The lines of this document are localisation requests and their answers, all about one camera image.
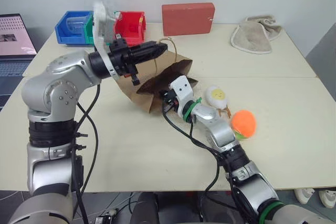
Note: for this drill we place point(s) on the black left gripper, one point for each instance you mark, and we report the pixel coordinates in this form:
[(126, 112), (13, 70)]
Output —
[(119, 57)]

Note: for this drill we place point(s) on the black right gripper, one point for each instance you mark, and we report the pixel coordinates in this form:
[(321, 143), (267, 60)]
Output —
[(170, 99)]

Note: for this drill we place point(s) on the brown paper bag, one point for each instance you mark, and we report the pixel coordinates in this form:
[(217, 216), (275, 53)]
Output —
[(147, 93)]

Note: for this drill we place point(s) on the dark rounded robot base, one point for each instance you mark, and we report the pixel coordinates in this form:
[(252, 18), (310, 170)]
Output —
[(162, 208)]

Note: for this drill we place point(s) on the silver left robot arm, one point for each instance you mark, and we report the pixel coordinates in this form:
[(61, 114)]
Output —
[(60, 82)]

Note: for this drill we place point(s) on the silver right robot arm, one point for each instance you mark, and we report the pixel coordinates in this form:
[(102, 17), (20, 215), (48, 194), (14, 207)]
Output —
[(225, 134)]

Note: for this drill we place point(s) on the white egg plush toy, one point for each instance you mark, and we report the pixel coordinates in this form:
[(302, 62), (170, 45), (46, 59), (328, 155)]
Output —
[(216, 95)]

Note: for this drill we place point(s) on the orange carrot plush toy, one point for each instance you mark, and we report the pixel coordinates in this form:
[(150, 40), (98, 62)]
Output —
[(244, 123)]

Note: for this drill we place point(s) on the red plastic storage bin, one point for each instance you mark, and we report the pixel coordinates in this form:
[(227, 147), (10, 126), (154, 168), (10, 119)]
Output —
[(130, 28)]

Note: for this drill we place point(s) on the red rectangular box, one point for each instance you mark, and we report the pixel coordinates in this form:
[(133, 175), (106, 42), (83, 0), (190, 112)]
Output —
[(187, 19)]

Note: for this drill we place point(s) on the green plastic storage bin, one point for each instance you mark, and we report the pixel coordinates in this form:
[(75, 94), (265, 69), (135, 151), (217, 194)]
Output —
[(89, 28)]

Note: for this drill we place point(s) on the clear plastic cup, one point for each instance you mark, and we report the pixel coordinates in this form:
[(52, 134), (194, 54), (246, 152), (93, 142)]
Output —
[(74, 23)]

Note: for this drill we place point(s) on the blue plastic storage bin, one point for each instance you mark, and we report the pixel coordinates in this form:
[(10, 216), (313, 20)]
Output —
[(65, 36)]

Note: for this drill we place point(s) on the beige folded towel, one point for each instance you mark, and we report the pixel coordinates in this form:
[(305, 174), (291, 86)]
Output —
[(252, 36)]

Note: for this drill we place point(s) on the small black electronic device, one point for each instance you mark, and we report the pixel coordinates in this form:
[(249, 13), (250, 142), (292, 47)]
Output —
[(105, 217)]

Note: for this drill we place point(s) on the open grey laptop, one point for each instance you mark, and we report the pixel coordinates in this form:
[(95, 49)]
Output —
[(13, 37)]

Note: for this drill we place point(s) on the white shoe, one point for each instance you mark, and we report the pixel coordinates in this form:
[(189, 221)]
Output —
[(328, 197), (304, 195)]

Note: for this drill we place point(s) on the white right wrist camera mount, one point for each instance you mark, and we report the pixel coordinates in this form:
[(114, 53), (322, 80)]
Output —
[(182, 90)]

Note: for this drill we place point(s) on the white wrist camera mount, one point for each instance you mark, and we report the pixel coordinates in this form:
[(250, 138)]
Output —
[(182, 90), (101, 28)]

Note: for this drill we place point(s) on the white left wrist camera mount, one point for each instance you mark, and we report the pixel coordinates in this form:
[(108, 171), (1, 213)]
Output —
[(101, 28)]

